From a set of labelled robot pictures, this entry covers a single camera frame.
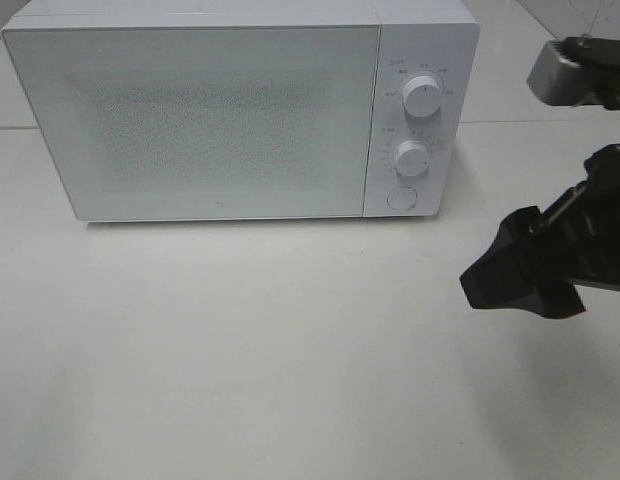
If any white microwave door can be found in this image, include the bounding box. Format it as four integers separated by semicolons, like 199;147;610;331
5;26;378;221

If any white microwave oven body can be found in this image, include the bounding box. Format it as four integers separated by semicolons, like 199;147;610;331
1;1;480;221

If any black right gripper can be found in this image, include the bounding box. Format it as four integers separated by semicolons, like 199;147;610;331
460;143;620;319

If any round white door button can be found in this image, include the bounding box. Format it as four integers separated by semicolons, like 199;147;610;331
387;186;418;211

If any upper white power knob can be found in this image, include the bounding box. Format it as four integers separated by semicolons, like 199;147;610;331
401;72;443;118

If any white timer knob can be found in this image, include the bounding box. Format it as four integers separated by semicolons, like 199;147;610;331
392;140;430;177

